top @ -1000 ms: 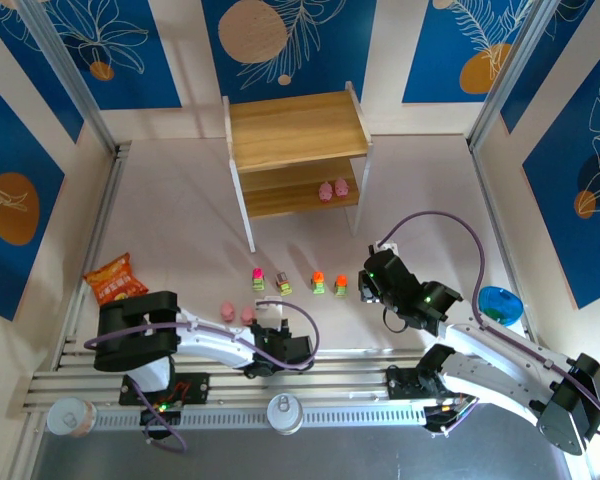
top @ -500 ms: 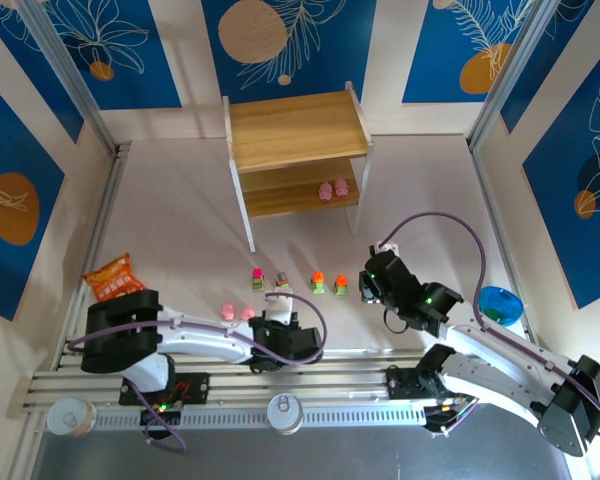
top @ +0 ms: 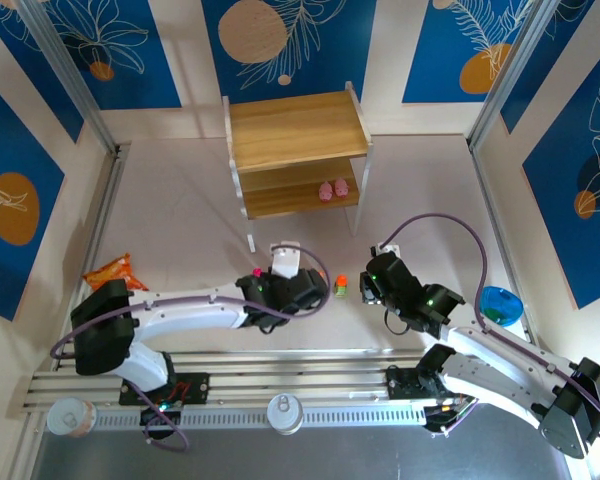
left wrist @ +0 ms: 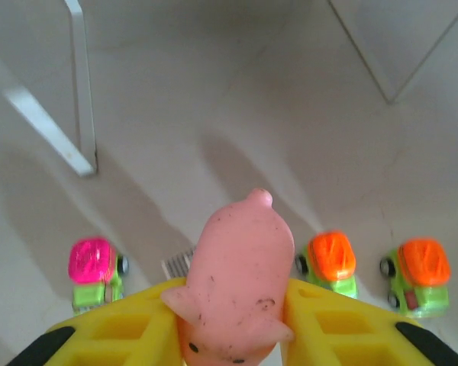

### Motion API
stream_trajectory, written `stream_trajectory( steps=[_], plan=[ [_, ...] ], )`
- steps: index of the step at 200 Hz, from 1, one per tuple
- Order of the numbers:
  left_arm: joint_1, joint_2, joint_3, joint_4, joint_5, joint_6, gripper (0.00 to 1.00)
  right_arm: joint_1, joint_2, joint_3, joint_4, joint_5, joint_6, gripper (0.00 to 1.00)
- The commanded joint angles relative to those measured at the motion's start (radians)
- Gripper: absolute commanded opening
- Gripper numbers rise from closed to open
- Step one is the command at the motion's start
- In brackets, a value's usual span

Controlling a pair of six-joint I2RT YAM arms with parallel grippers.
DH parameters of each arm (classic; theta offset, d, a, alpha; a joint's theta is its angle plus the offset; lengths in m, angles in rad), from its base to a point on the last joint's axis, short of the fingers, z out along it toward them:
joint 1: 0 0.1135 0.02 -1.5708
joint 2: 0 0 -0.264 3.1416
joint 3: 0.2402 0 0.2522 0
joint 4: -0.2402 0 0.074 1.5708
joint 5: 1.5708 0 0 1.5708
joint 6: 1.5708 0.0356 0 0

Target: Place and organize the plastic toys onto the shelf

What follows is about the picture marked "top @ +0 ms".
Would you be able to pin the wooden two-tier shelf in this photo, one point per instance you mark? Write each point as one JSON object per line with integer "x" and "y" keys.
{"x": 295, "y": 130}

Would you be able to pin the pink plastic pig toy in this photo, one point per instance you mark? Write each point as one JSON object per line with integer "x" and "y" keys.
{"x": 325, "y": 191}
{"x": 341, "y": 187}

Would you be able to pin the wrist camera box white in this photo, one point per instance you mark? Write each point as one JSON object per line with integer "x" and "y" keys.
{"x": 382, "y": 248}
{"x": 286, "y": 262}

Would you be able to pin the aluminium rail frame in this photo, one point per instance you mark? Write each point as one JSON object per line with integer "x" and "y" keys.
{"x": 300, "y": 375}

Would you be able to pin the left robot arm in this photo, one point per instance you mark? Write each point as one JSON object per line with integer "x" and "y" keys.
{"x": 190, "y": 312}

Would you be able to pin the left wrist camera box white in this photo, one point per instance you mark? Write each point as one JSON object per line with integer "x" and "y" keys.
{"x": 286, "y": 262}

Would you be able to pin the orange snack bag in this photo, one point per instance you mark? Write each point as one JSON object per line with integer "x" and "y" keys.
{"x": 112, "y": 272}

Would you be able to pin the aluminium corner post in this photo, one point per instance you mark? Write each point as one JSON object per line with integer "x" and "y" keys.
{"x": 510, "y": 65}
{"x": 65, "y": 65}

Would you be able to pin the aluminium side rail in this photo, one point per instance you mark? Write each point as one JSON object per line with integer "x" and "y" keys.
{"x": 112, "y": 190}
{"x": 485, "y": 190}

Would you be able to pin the tin can with pink label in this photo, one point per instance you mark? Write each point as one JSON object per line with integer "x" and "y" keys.
{"x": 71, "y": 417}

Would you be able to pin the blue plastic bowl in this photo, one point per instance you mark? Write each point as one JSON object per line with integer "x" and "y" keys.
{"x": 500, "y": 306}

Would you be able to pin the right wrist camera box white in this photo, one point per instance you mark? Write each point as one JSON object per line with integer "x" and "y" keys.
{"x": 382, "y": 248}

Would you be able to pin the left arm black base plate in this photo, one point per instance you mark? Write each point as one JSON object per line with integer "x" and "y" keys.
{"x": 200, "y": 387}

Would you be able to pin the silver tin can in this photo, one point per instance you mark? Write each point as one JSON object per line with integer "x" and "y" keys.
{"x": 285, "y": 414}

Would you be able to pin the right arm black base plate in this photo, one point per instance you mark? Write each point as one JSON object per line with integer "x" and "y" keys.
{"x": 402, "y": 382}

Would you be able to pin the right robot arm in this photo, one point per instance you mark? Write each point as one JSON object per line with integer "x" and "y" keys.
{"x": 500, "y": 360}

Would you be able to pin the grey metal plate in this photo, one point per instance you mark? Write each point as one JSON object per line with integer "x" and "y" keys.
{"x": 330, "y": 455}

